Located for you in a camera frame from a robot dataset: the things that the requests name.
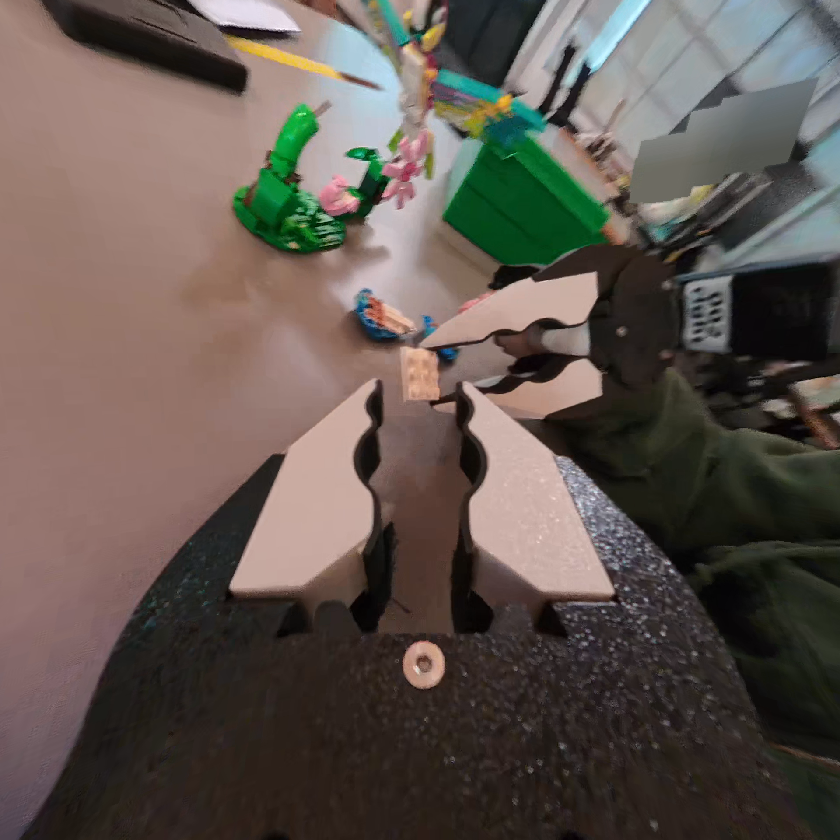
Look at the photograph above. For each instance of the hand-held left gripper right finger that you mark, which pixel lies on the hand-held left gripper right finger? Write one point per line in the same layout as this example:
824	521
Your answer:
525	518

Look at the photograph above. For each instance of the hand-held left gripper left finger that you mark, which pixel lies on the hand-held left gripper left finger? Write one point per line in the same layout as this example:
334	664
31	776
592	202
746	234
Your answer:
308	512

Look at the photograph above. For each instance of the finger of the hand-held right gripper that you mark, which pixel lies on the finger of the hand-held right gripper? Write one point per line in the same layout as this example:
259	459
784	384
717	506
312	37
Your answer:
564	394
551	298

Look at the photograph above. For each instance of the teal round lego piece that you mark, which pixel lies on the teal round lego piece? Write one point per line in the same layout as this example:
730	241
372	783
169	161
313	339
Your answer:
449	355

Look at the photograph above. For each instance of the white lego plate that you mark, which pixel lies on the white lego plate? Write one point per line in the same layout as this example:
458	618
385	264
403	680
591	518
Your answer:
420	374

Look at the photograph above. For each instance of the blue lego base assembly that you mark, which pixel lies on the blue lego base assembly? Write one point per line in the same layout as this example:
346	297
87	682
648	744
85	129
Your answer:
380	315

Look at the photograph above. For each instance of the person's right forearm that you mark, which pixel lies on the person's right forearm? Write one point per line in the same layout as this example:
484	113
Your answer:
722	485

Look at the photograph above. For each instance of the colourful lego box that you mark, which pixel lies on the colourful lego box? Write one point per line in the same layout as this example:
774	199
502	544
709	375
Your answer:
485	105

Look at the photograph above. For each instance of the green lego plant model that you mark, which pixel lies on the green lego plant model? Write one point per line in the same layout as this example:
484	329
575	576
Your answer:
275	203

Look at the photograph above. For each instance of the person's right hand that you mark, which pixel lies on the person's right hand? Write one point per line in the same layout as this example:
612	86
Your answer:
522	342

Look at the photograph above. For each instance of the green plastic bin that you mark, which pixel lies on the green plastic bin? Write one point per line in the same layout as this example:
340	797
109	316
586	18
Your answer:
518	203

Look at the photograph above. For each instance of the green jacket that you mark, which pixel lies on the green jacket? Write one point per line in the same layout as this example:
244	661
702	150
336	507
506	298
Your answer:
787	656

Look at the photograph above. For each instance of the yellow pencil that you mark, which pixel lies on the yellow pencil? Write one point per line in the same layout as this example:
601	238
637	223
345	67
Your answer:
289	60

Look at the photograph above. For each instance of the white paper sheet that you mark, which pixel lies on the white paper sheet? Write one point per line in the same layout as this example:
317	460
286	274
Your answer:
249	13

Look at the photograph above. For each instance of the black flat case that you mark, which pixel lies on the black flat case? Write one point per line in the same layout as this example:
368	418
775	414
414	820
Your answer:
151	46

